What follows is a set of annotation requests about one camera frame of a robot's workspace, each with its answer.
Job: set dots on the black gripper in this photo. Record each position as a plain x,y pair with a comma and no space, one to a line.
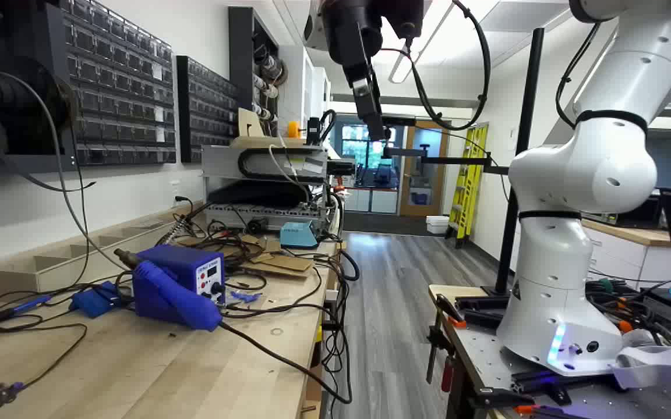
350,26

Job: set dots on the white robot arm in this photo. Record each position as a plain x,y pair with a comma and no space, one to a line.
582,172

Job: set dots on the grey benchtop machine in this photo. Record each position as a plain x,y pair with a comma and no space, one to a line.
272,182

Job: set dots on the black horizontal rod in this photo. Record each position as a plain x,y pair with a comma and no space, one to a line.
448,161

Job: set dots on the yellow folding floor sign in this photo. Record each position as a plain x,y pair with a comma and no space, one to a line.
468,182

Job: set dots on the white floor bin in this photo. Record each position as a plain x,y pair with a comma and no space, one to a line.
435,225

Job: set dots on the teal solder sponge holder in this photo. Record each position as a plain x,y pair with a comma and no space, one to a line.
298,237

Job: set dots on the black vertical stand pole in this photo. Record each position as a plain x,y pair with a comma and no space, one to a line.
517,154

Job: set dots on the small black parts bin rack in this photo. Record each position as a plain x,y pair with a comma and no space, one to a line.
208,114

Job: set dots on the flat wooden board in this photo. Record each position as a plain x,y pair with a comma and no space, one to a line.
280,264

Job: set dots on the clear bag with blue parts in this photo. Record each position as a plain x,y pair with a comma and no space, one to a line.
244,296

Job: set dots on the blue rework station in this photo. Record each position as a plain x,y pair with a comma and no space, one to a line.
188,269

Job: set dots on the black orange bar clamp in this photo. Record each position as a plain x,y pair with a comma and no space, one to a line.
438,342

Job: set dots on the large black parts bin rack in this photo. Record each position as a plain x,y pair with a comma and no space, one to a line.
110,86

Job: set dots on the blue plastic tool holder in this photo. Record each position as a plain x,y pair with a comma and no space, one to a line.
95,299

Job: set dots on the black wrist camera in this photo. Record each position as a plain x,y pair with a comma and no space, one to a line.
403,15

